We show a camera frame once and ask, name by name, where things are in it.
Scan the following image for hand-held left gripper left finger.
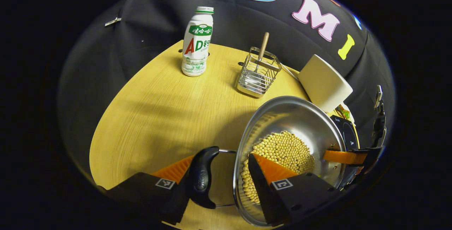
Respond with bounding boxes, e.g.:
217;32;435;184
97;155;195;226

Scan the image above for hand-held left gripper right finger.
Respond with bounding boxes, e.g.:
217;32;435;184
247;153;337;226

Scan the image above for black induction cooktop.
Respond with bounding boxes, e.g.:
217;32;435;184
330;114;361;152

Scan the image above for pile of yellow soybeans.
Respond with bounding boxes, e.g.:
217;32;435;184
241;130;315;204

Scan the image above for steel pot with black handles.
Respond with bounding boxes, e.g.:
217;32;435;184
186;96;348;228

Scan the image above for sandwich with lettuce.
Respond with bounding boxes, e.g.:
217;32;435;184
335;104;354;121

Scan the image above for white toaster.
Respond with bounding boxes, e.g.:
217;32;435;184
298;54;353;114

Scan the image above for white drink bottle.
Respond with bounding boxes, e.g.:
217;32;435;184
181;6;215;77

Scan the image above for white toaster cable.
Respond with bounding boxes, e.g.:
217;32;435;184
281;64;301;81

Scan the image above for wire utensil basket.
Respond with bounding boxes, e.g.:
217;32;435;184
236;47;282;99

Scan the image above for wooden-handled spoon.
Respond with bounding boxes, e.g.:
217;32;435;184
247;32;270;85

